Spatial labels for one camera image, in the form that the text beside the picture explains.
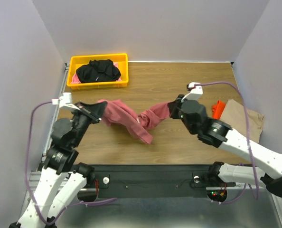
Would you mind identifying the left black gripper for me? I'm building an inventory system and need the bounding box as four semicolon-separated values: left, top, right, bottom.
72;100;108;147

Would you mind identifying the pink red t shirt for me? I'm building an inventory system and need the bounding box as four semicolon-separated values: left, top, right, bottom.
98;99;175;144

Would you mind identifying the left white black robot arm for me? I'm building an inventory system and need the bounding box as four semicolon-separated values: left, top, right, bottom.
10;101;107;228

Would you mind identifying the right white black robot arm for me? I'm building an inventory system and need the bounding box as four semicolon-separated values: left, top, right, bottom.
167;95;282;198

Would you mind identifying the light pink t shirt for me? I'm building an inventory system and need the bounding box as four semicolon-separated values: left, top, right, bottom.
70;62;119;84

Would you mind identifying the black t shirt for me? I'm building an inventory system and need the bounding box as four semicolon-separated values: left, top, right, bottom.
76;59;121;83

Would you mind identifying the folded orange t shirt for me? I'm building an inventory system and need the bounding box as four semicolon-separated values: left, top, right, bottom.
212;100;226;119

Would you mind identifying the yellow plastic bin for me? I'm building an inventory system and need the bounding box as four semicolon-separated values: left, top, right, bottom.
67;53;129;90

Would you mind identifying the folded beige t shirt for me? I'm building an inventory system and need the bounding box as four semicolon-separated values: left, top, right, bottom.
220;99;265;143

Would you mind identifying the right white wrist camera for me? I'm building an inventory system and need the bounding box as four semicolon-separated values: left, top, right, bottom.
181;82;203;102

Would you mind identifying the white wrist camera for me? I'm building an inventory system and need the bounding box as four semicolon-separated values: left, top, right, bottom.
51;92;80;111
181;82;203;102

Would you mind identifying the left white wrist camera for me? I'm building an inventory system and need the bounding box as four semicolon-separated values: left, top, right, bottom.
51;92;80;111

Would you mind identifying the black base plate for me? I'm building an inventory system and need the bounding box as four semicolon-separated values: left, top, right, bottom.
79;164;235;199

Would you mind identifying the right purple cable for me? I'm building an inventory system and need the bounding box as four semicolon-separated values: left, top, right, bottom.
195;81;260;205

